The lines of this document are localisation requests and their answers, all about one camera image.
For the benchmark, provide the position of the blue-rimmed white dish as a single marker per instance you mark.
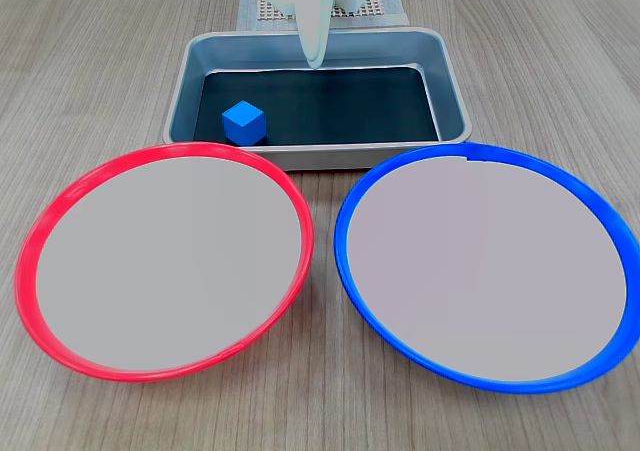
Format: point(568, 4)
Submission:
point(485, 271)

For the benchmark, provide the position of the silver metal tray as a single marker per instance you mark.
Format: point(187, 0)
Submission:
point(325, 157)

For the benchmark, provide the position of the red-rimmed white dish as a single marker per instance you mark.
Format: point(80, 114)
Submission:
point(165, 266)

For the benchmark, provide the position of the blue cube block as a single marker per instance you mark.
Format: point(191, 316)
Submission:
point(242, 123)

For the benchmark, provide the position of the white mesh non-slip mat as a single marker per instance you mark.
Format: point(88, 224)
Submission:
point(372, 11)

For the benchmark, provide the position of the black tray liner mat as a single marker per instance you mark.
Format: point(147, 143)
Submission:
point(330, 106)

